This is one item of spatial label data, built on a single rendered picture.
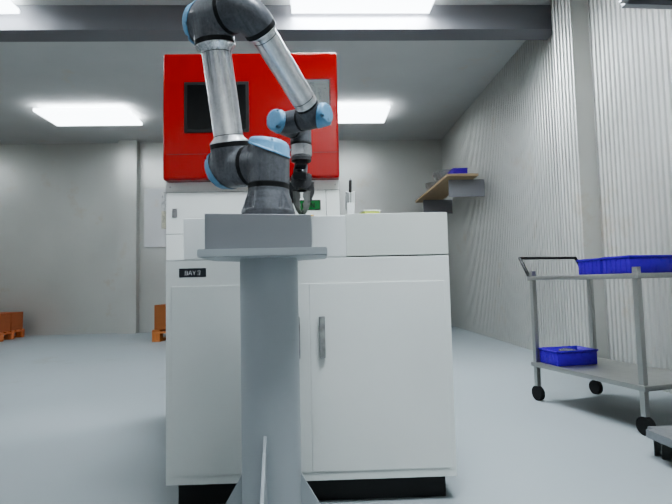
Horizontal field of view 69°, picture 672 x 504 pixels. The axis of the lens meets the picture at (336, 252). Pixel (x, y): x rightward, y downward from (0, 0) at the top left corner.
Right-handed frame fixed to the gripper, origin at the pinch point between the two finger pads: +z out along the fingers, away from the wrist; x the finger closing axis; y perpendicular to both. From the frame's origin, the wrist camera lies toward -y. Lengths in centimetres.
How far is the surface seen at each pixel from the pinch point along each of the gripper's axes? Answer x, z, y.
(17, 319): 469, 69, 600
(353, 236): -17.6, 9.1, -4.0
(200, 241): 34.3, 9.8, -4.0
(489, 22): -159, -202, 243
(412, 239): -37.8, 10.6, -4.0
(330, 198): -11, -15, 58
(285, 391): 3, 53, -39
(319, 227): -6.0, 5.8, -4.0
